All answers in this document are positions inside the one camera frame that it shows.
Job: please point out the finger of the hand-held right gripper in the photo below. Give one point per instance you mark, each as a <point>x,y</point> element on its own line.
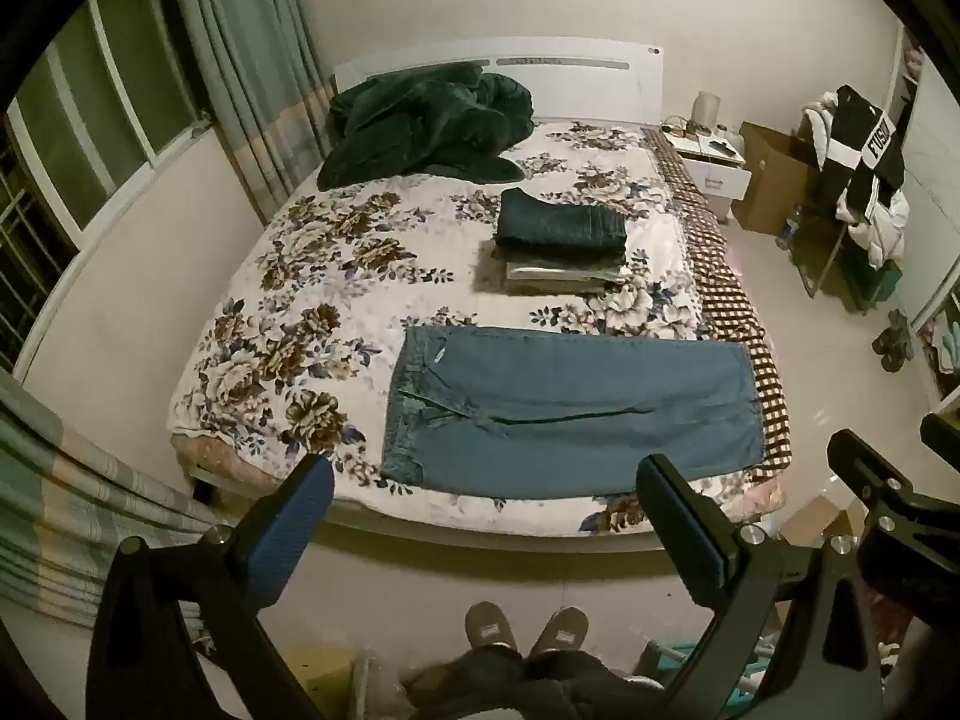
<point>870,472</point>
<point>945,435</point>

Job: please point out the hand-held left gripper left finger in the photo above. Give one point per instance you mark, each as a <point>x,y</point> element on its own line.
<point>300,514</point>

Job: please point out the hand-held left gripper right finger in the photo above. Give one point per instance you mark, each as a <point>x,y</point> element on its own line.
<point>721,566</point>

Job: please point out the blue denim pants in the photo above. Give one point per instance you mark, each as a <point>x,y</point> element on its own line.
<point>562,412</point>

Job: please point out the folded khaki pants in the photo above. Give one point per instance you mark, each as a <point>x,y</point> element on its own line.
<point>555,276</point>

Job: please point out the folded dark denim pants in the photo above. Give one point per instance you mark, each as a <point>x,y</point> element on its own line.
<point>559,225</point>

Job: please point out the small cardboard box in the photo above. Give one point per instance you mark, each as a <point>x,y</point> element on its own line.
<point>817,521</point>

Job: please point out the teal folded clothes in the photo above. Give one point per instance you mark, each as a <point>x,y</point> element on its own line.
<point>949,349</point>

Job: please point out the dark green plush slipper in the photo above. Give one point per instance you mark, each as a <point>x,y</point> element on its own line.
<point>898,356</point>
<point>885,343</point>

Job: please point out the teal bin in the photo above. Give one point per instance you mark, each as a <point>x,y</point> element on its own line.
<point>891,281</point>

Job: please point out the yellow box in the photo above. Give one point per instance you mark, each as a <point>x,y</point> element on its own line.
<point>319,679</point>

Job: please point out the person's right grey slipper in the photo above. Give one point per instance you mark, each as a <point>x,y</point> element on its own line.
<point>559,630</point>

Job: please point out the person's grey slipper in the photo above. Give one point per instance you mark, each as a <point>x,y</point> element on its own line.
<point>491,626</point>
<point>559,630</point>

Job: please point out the person's right leg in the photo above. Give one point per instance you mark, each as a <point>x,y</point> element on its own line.
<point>592,690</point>

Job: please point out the person's leg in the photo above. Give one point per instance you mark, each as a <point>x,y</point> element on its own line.
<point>472,682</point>
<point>592,690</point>

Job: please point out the clear plastic bag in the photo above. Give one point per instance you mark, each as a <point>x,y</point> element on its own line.
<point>382,686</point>

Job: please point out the brown wooden chair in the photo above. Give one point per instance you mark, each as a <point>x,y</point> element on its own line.
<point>832,262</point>

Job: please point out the brown checkered bed sheet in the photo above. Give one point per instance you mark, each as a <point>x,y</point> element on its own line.
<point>735,315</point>

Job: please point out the white wardrobe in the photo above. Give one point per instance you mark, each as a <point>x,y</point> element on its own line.
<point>930,225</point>

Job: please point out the chair with piled clothes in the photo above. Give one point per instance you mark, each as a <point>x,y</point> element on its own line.
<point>885,232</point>

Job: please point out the person's left grey slipper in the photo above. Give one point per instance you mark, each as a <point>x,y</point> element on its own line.
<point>491,626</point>

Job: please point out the grey green striped curtain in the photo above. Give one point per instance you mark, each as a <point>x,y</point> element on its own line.
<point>75,510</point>
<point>247,67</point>

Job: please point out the person's left leg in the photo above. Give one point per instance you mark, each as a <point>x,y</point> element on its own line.
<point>472,682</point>

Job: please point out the plastic water bottle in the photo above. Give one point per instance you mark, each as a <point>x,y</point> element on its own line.
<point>789,234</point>

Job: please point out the black and white jacket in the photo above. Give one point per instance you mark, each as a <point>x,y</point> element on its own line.
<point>862,142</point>

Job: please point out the large cardboard box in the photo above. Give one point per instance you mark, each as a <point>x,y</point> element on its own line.
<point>772,180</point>

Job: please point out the white nightstand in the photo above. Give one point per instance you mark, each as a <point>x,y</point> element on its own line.
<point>720,176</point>

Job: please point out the black phone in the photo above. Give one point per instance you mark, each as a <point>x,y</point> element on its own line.
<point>726,148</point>

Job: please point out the pink folded clothes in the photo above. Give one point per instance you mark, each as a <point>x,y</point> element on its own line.
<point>913,64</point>

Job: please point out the dark green plush blanket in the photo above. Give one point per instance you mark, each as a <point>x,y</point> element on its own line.
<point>420,127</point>

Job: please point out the white framed window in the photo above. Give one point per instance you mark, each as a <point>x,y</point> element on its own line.
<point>97,120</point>

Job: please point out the white bed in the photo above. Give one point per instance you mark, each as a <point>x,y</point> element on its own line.
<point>585,82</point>

